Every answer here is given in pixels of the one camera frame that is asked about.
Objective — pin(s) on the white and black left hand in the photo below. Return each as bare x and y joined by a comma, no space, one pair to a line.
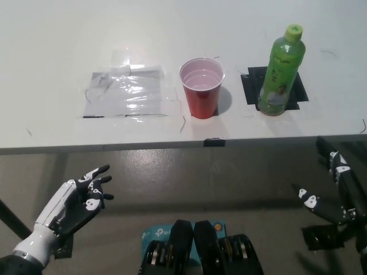
71,212

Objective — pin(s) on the black right hand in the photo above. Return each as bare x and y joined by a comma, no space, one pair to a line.
351,200

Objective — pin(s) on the green tea bottle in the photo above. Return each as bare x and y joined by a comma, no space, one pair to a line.
279,71

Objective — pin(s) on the red plastic cup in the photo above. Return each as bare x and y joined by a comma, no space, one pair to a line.
202,97

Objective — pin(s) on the black floor tape patch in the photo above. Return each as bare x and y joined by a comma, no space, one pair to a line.
321,239
64,249

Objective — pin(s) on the black table leg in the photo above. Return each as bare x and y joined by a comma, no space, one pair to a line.
14,219

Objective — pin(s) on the teal tp-link box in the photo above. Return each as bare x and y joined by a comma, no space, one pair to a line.
156,232

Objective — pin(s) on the black tape square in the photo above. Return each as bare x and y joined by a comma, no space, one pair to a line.
299,91

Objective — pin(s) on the clear plastic sheet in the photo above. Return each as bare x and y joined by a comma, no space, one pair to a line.
123,94

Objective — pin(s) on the small black tape piece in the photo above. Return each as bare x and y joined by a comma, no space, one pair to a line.
214,142

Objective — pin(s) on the clear tape strip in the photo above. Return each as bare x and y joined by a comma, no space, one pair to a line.
120,58

